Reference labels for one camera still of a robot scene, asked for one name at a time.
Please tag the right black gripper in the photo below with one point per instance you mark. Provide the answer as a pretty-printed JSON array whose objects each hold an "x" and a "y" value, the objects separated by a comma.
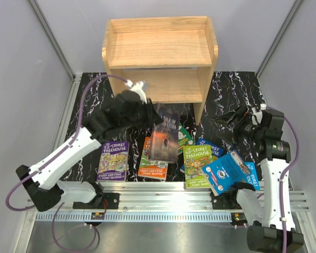
[{"x": 226, "y": 119}]

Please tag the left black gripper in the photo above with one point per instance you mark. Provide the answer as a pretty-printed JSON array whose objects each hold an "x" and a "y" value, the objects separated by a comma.
[{"x": 152, "y": 115}]

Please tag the dark Tale of Two Cities book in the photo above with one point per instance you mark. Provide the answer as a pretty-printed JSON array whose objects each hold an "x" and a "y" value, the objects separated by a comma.
[{"x": 164, "y": 137}]

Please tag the orange 78-Storey Treehouse book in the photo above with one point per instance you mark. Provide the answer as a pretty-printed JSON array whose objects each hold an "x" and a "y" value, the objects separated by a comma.
[{"x": 154, "y": 169}]

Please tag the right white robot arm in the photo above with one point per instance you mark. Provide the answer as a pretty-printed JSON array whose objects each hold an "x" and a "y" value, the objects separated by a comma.
[{"x": 271, "y": 226}]

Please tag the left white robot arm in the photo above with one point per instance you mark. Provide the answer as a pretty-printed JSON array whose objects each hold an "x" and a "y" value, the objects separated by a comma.
[{"x": 42, "y": 180}]

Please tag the dark blue 91-Storey Treehouse book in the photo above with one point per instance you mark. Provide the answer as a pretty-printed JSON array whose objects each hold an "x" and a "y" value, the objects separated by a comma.
[{"x": 216, "y": 151}]

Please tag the green coin cover book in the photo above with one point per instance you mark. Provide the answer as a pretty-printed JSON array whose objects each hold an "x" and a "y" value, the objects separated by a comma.
[{"x": 185, "y": 138}]

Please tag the green 65-Storey Treehouse book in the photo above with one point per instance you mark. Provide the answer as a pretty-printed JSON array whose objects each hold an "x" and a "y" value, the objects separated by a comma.
[{"x": 195, "y": 158}]

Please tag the light blue paperback book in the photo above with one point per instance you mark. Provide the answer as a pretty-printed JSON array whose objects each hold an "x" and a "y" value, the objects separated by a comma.
[{"x": 225, "y": 171}]

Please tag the wooden two-tier shelf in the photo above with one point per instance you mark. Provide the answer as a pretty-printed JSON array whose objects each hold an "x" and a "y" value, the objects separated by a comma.
[{"x": 176, "y": 56}]

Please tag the purple 52-Storey Treehouse book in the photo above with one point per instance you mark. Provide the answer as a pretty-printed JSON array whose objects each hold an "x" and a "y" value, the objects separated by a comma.
[{"x": 113, "y": 163}]

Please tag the blue Storey Treehouse book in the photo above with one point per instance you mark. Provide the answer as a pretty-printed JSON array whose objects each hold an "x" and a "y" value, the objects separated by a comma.
[{"x": 252, "y": 178}]

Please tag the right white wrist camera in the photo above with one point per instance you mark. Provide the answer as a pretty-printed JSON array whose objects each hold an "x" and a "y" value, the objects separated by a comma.
[{"x": 257, "y": 112}]

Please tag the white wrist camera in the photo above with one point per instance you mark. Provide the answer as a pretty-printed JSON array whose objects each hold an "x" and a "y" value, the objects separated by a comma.
[
  {"x": 257, "y": 112},
  {"x": 138, "y": 87}
]

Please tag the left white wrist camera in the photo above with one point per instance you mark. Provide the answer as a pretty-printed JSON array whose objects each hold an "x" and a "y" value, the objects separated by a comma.
[{"x": 138, "y": 87}]

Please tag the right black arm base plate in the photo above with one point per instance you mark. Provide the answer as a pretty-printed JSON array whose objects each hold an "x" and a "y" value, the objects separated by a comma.
[{"x": 221, "y": 201}]

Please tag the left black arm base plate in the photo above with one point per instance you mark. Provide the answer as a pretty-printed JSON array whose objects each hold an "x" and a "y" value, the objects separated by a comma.
[{"x": 109, "y": 200}]

